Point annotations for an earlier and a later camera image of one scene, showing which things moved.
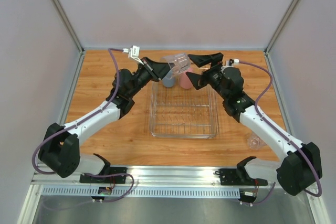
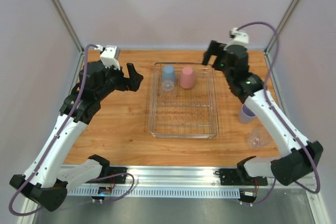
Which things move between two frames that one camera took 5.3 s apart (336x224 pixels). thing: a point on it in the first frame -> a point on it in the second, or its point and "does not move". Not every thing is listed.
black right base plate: x=239 y=177 does not move
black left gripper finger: x=159 y=70 -> x=133 y=82
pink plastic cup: x=184 y=81 does not move
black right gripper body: x=208 y=71 -> x=217 y=51
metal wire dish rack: x=177 y=113 does not move
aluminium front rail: x=151 y=177 does not move
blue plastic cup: x=168 y=81 does not move
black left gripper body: x=144 y=75 -> x=115 y=80
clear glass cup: x=178 y=62 -> x=167 y=85
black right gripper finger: x=202 y=60 -> x=214 y=49
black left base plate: x=113 y=170 does not move
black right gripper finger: x=198 y=81 -> x=220 y=63
